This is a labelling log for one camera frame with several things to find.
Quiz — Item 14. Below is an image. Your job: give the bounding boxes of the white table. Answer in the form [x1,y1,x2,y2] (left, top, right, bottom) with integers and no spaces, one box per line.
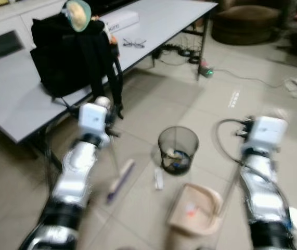
[0,0,219,144]

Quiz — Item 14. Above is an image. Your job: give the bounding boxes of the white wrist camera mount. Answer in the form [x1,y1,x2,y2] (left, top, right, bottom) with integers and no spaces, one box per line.
[78,103,113,147]
[250,116,289,155]

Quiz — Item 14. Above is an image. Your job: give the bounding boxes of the black rimmed eyeglasses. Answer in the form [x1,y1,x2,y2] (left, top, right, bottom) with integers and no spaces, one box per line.
[122,37,147,49]

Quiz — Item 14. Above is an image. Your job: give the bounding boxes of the black mesh waste bin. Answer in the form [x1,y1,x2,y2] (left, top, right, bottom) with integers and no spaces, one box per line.
[158,126,200,176]

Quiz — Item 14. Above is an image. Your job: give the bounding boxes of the small white floor object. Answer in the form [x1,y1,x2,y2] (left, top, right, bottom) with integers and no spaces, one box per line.
[154,169,165,191]

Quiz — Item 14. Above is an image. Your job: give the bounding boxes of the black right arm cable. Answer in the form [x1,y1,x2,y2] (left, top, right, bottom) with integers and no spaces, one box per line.
[215,118,253,168]

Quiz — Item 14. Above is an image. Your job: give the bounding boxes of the teal round plush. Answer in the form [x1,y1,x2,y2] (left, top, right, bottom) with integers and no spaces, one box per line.
[62,0,93,33]

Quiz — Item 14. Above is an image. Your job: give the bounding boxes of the white low cabinet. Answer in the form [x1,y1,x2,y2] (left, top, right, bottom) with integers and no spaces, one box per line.
[0,0,68,66]

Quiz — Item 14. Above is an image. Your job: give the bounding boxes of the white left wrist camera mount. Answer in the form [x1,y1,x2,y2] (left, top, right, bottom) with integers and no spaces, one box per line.
[78,103,113,147]

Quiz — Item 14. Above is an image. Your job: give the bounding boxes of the white flat cardboard box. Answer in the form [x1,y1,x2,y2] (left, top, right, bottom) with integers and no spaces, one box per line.
[99,9,140,33]

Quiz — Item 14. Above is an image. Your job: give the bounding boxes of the brown round pouf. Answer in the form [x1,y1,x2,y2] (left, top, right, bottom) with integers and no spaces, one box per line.
[211,3,282,46]

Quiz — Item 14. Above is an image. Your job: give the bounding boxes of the black backpack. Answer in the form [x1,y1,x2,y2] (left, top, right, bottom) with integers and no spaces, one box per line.
[30,12,124,120]

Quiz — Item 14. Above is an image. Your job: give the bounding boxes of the broom with purple bristles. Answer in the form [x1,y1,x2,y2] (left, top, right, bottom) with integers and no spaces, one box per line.
[95,96,136,204]

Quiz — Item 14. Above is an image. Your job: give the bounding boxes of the power strip with green light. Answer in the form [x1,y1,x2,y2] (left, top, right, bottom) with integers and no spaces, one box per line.
[199,61,215,79]

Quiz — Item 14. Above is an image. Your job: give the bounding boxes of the black floor cable bundle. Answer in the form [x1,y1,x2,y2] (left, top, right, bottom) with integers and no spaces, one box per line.
[152,44,202,66]

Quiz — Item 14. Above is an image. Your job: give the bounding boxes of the orange backpack charm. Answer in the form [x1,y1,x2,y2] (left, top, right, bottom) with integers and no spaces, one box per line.
[109,33,120,56]

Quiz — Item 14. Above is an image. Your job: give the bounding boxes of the beige plastic dustpan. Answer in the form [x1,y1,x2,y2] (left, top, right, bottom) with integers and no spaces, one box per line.
[167,154,248,238]

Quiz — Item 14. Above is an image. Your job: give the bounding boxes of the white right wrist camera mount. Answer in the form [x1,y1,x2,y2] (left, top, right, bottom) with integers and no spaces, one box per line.
[250,116,289,155]

